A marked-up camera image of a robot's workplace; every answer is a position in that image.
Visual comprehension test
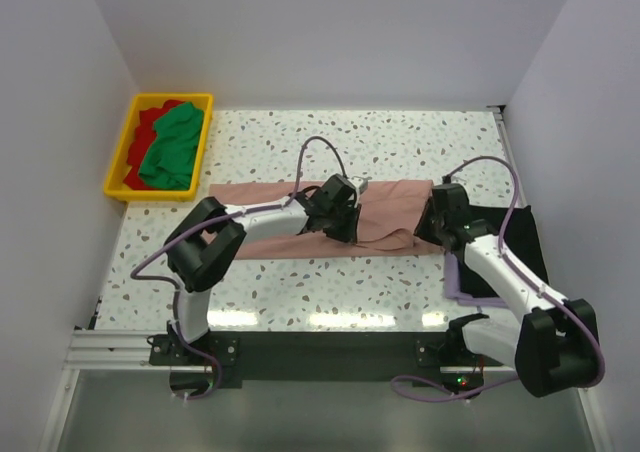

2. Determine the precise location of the black folded t shirt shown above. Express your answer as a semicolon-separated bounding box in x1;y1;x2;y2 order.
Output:
459;205;549;282

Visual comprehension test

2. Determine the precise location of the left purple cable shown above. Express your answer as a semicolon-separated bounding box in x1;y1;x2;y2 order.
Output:
130;136;351;399

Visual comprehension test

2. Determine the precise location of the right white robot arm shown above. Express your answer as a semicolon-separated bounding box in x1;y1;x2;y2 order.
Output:
414;183;605;397

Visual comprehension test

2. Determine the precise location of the aluminium frame rail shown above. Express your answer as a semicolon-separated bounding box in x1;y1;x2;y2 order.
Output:
63;297;156;371

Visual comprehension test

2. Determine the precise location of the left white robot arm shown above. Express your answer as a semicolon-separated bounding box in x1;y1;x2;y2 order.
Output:
165;174;368;364

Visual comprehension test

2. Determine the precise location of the lavender folded t shirt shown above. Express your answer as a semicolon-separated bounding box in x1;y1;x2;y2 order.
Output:
444;254;507;309

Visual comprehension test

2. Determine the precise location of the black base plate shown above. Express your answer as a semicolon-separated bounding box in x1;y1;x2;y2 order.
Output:
147;330;498;393

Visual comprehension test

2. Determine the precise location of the pink t shirt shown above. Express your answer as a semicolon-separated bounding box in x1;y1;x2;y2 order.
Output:
236;180;440;260

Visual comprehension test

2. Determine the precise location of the green t shirt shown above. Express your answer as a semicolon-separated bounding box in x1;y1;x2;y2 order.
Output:
138;102;204;190

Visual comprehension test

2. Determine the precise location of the red t shirt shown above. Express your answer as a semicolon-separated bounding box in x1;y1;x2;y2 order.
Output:
123;99;182;190

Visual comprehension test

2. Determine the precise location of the yellow plastic bin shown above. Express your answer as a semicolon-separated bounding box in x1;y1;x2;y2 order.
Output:
103;92;215;203

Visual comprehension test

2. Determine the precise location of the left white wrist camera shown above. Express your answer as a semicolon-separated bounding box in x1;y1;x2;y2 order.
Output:
350;176;369;195

